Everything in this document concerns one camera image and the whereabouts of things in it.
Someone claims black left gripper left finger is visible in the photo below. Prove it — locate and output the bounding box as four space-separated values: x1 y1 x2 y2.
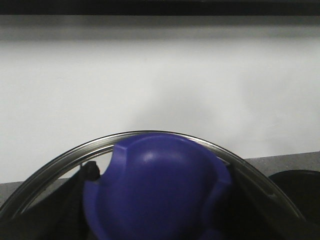
25 161 100 240

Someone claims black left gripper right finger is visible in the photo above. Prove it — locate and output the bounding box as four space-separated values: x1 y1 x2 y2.
199 163 307 240

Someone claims glass lid with blue knob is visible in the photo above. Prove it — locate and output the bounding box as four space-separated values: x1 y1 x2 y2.
0 129 309 240

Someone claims black glass gas stove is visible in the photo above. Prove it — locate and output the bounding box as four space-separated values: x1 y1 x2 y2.
269 170 320 240

